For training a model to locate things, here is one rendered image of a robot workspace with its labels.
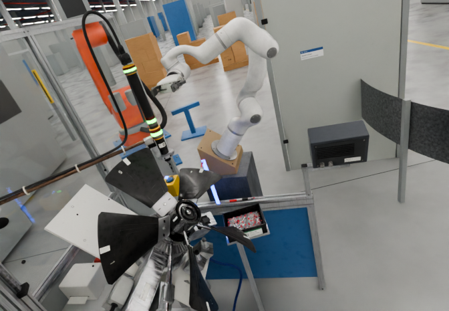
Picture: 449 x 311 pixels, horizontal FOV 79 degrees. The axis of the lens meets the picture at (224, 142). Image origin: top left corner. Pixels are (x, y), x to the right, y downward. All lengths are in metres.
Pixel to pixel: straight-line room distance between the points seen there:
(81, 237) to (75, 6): 4.06
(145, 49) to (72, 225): 8.06
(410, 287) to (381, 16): 2.06
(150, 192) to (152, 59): 8.02
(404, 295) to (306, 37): 2.09
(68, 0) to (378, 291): 4.91
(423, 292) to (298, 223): 0.94
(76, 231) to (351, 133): 1.25
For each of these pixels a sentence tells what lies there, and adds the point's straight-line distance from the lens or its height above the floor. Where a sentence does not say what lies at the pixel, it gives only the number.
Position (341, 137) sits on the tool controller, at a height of 1.23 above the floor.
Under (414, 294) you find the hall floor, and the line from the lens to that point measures 2.32.
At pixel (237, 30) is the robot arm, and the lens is 1.35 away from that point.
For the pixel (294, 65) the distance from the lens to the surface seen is 2.75.
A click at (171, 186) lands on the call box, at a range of 1.63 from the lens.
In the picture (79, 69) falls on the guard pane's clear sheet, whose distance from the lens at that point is 1.97.
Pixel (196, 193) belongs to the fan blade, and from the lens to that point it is 1.27.
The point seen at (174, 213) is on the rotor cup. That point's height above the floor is 1.25.
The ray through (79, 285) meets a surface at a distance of 1.55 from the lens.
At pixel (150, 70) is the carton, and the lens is 9.14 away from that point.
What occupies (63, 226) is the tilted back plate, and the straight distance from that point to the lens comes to 1.26.
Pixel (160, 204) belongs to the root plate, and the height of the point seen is 1.25.
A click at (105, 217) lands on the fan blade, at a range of 0.98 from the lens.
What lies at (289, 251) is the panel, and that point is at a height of 0.39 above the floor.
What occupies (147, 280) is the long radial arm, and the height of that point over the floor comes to 1.12.
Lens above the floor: 1.92
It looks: 27 degrees down
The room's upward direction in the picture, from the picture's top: 17 degrees counter-clockwise
